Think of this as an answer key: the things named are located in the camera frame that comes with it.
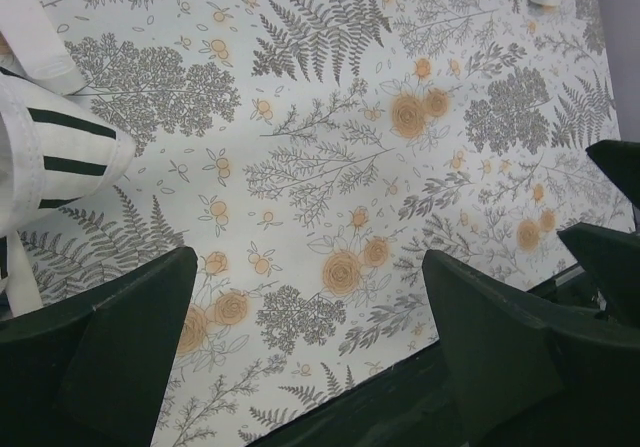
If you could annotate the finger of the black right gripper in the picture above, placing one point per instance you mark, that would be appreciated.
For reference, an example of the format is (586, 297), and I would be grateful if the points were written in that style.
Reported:
(610, 257)

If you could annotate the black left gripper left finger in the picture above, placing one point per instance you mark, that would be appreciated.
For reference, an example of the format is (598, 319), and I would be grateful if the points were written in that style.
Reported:
(92, 370)

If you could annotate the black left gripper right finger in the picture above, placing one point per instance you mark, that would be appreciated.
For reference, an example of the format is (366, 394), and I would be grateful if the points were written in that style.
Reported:
(528, 372)

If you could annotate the black white striped tank top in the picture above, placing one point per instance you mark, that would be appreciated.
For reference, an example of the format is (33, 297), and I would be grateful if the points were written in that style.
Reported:
(53, 151)

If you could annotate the floral table mat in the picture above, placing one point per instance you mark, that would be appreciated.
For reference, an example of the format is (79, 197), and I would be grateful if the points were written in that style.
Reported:
(310, 152)

